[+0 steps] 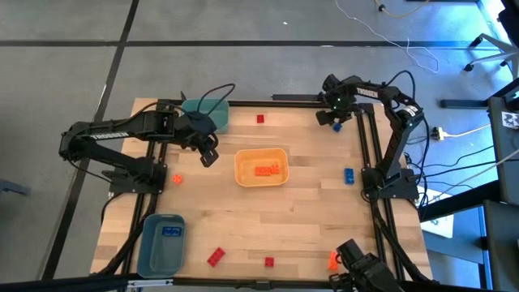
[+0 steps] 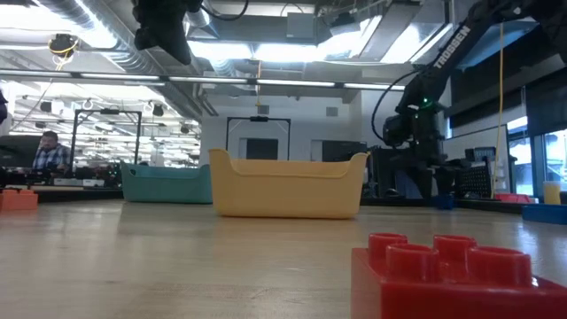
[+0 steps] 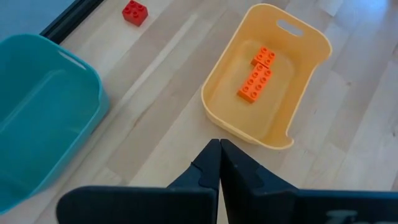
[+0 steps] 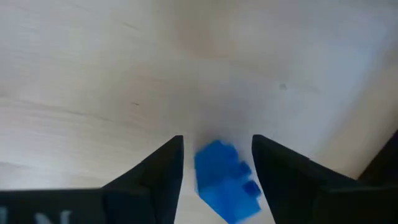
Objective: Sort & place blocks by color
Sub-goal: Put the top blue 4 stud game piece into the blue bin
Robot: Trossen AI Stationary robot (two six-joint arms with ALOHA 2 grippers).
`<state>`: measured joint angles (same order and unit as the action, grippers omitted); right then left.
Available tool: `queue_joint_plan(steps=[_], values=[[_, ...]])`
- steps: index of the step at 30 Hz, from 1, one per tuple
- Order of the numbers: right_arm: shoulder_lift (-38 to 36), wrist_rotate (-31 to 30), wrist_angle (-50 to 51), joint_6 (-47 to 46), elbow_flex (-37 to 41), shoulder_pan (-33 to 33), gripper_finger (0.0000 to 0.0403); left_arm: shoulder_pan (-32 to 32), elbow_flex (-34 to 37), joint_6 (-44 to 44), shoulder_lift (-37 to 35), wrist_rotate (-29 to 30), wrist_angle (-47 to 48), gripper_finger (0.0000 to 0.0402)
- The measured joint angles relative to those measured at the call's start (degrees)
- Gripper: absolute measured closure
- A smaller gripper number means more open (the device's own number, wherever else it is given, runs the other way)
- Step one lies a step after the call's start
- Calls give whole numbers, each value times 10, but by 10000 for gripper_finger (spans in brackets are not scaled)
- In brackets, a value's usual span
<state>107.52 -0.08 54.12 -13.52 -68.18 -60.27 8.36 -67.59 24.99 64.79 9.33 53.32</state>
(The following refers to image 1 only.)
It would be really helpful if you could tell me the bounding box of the teal plastic bin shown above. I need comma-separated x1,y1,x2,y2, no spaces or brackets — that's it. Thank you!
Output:
181,98,230,134

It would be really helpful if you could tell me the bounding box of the black crossbeam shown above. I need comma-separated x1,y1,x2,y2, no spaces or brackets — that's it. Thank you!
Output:
0,273,519,292

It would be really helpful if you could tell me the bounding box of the white floor cable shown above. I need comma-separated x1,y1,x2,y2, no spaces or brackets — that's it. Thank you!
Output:
334,0,441,75

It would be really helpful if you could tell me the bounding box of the silver frame bracket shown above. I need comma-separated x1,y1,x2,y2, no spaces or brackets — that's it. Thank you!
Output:
127,278,174,289

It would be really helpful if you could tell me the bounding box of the grey cabinet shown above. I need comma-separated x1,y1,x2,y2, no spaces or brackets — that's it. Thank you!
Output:
482,200,519,292
486,76,519,204

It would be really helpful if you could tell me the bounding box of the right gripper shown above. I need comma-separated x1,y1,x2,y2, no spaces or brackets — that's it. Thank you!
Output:
316,74,358,127

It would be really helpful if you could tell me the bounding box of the black mount bar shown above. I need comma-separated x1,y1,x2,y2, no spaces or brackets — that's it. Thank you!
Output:
271,93,325,103

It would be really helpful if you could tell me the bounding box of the long red block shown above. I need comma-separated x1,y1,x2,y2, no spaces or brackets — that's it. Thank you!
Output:
206,247,227,268

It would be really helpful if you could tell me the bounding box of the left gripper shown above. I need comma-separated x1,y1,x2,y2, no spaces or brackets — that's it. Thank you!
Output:
174,111,221,169

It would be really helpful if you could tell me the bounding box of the white paper sheet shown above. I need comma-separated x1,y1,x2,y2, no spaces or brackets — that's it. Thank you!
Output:
421,188,455,239

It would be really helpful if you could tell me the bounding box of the white fiducial tag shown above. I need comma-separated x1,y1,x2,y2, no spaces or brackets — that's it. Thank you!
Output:
501,110,519,130

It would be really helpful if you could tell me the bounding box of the black aluminium table frame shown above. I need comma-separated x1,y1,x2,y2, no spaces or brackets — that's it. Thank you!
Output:
95,96,434,290

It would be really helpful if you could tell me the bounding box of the blue-grey plastic bin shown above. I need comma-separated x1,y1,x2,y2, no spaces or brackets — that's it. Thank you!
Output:
136,213,187,279

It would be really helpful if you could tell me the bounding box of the black stand foot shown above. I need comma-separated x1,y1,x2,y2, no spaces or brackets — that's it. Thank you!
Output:
440,98,490,110

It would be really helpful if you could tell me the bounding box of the grey chair leg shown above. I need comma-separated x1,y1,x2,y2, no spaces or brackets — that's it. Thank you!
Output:
0,178,32,198

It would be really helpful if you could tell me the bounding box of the black diagonal beam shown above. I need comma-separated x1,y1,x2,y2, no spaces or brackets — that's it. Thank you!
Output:
417,179,500,223

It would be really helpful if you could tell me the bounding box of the black bulky device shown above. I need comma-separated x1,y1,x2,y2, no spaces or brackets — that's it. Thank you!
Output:
328,238,403,292

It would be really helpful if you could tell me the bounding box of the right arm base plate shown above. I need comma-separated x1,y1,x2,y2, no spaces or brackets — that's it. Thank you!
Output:
362,168,420,200

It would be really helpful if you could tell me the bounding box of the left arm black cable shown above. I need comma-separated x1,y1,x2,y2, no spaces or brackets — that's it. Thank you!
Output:
196,83,238,122

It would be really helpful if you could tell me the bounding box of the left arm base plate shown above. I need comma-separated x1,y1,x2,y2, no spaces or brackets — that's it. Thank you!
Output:
108,161,168,195

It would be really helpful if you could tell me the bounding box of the yellow cable with black plug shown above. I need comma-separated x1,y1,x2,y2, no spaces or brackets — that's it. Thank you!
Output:
375,0,431,19

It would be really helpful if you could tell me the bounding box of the yellow plastic bin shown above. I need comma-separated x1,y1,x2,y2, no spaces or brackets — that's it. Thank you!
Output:
234,148,290,187

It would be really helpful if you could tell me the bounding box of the office chair with white base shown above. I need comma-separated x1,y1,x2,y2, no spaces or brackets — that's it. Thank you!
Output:
463,0,519,79

